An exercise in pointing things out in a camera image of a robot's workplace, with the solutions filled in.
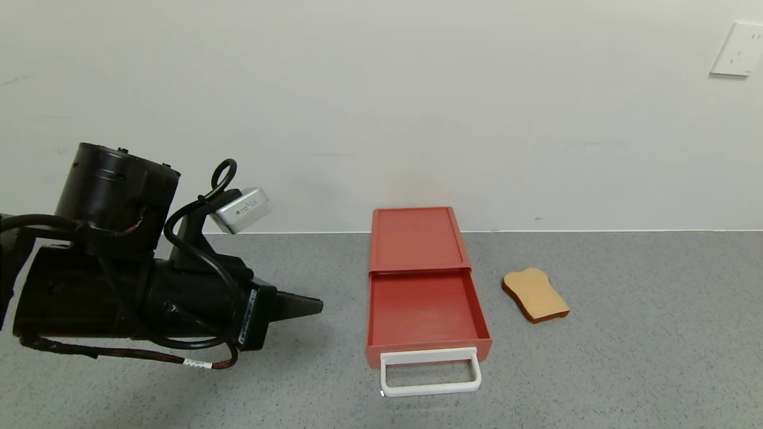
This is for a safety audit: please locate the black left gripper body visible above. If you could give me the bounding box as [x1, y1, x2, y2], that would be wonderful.
[147, 257, 278, 352]

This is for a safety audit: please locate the red drawer with white handle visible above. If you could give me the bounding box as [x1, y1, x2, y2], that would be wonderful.
[365, 268, 494, 399]

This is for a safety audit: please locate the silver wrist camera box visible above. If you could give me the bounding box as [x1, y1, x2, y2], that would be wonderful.
[210, 187, 274, 235]

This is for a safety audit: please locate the white wall socket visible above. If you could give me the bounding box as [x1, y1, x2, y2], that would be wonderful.
[709, 21, 763, 77]

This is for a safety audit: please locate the black wrist cable bundle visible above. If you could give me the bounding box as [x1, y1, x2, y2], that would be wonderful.
[21, 157, 258, 371]

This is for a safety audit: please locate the toast bread slice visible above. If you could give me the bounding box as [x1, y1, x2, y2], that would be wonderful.
[502, 267, 570, 324]

